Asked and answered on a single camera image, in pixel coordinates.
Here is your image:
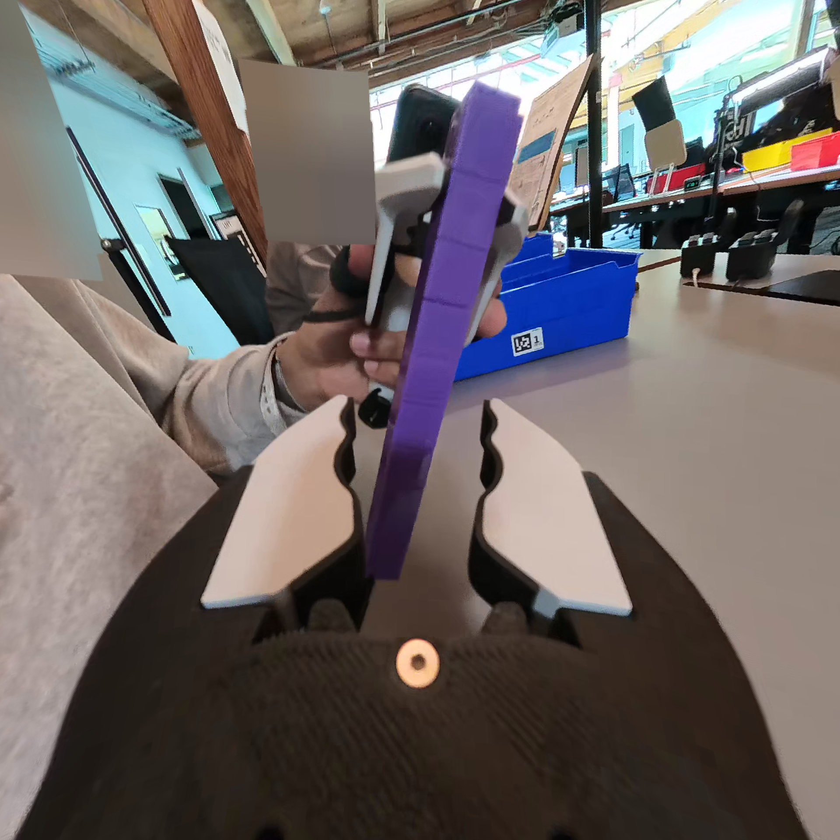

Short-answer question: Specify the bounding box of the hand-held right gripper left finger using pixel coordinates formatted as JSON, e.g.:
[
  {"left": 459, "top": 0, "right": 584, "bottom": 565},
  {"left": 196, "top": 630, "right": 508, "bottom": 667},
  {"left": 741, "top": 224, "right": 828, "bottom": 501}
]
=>
[{"left": 200, "top": 395, "right": 374, "bottom": 626}]

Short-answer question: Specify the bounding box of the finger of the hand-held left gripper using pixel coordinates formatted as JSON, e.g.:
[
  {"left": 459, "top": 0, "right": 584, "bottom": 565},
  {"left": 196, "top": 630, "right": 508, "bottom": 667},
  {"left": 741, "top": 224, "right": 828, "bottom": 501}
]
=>
[
  {"left": 467, "top": 190, "right": 527, "bottom": 345},
  {"left": 364, "top": 152, "right": 448, "bottom": 328}
]

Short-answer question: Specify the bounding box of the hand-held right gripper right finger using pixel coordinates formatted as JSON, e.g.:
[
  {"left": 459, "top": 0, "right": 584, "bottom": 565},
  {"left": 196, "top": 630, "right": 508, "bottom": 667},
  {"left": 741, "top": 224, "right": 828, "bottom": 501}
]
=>
[{"left": 467, "top": 398, "right": 634, "bottom": 627}]

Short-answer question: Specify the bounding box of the purple block bar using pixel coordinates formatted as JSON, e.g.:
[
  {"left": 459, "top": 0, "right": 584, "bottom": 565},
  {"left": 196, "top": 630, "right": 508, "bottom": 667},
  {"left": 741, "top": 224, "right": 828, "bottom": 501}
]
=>
[{"left": 364, "top": 80, "right": 526, "bottom": 581}]

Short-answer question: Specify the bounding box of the person's left forearm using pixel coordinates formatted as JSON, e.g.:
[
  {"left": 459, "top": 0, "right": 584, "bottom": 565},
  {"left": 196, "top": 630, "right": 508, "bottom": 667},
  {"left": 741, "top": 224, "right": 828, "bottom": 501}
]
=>
[{"left": 154, "top": 331, "right": 309, "bottom": 476}]

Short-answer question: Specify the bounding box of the person's left hand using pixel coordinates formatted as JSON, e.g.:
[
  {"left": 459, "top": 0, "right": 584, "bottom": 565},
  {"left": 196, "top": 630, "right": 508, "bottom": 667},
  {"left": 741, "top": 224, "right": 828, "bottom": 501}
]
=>
[{"left": 276, "top": 246, "right": 509, "bottom": 421}]

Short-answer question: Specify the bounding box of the blue storage bin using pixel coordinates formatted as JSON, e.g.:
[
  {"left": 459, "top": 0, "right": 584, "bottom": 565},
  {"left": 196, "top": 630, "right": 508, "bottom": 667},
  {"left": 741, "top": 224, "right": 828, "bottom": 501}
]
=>
[{"left": 453, "top": 231, "right": 643, "bottom": 382}]

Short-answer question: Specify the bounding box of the brown cardboard sheet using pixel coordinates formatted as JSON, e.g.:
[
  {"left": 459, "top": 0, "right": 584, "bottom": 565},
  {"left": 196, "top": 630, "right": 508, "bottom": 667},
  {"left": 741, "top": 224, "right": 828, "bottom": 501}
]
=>
[{"left": 508, "top": 56, "right": 601, "bottom": 231}]

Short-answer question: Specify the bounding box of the black pole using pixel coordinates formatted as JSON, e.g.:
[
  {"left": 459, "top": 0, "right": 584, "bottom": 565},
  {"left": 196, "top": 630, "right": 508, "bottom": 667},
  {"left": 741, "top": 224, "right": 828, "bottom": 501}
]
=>
[{"left": 583, "top": 0, "right": 606, "bottom": 249}]

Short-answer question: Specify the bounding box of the red storage bin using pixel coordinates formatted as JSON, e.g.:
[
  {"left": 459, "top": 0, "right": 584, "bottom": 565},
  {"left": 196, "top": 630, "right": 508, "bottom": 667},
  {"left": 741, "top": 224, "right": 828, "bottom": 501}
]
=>
[
  {"left": 791, "top": 130, "right": 840, "bottom": 172},
  {"left": 646, "top": 164, "right": 706, "bottom": 195}
]

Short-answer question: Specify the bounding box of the black charging dock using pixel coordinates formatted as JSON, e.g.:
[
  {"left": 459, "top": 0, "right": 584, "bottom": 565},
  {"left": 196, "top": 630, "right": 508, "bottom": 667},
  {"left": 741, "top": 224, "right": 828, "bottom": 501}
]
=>
[
  {"left": 725, "top": 200, "right": 807, "bottom": 282},
  {"left": 679, "top": 231, "right": 731, "bottom": 278}
]

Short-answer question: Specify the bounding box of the black and beige panel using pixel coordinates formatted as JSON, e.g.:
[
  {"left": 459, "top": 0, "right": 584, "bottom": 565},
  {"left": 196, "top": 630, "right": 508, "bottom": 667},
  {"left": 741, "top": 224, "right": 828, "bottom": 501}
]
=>
[{"left": 631, "top": 75, "right": 687, "bottom": 173}]

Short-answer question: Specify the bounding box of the black fabric chair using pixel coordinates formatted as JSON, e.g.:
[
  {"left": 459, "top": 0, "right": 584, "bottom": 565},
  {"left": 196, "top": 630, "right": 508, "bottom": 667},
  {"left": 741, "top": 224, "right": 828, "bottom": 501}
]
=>
[{"left": 164, "top": 235, "right": 275, "bottom": 345}]

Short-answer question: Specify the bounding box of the white paper sheet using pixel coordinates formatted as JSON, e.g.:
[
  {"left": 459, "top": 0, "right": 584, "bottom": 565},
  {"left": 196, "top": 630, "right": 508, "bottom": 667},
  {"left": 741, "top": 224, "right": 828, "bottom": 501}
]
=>
[{"left": 192, "top": 0, "right": 250, "bottom": 135}]

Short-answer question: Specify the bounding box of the long wooden desk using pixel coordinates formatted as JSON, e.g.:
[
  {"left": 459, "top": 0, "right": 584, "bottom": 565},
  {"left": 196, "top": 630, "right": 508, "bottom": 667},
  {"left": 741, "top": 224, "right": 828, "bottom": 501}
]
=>
[{"left": 550, "top": 164, "right": 840, "bottom": 249}]

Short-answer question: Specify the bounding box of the yellow storage bin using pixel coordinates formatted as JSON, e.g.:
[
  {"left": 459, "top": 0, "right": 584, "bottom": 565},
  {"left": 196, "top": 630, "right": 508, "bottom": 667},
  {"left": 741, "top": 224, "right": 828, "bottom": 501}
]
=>
[{"left": 742, "top": 136, "right": 818, "bottom": 173}]

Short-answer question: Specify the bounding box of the black flat pad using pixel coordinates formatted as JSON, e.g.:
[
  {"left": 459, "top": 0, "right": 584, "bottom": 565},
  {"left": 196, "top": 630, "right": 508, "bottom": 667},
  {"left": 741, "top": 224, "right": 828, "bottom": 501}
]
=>
[{"left": 764, "top": 269, "right": 840, "bottom": 306}]

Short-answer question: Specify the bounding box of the black monitor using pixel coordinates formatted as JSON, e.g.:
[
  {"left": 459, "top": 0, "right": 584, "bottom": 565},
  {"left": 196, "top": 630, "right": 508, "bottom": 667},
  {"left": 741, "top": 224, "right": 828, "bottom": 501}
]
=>
[{"left": 725, "top": 66, "right": 829, "bottom": 153}]

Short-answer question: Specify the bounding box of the wooden post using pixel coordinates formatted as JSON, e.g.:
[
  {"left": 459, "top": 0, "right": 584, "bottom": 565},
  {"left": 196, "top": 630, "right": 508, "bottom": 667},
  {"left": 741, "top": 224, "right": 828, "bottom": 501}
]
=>
[{"left": 141, "top": 0, "right": 269, "bottom": 263}]

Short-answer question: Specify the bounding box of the metal wall rail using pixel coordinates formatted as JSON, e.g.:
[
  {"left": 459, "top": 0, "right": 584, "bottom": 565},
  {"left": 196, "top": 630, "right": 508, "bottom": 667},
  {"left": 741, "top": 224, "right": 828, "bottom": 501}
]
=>
[{"left": 36, "top": 39, "right": 201, "bottom": 142}]

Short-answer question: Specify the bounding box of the black door handle bar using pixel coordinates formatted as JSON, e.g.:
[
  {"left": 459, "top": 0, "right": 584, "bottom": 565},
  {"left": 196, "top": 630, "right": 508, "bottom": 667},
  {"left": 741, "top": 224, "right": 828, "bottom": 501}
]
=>
[{"left": 66, "top": 128, "right": 177, "bottom": 343}]

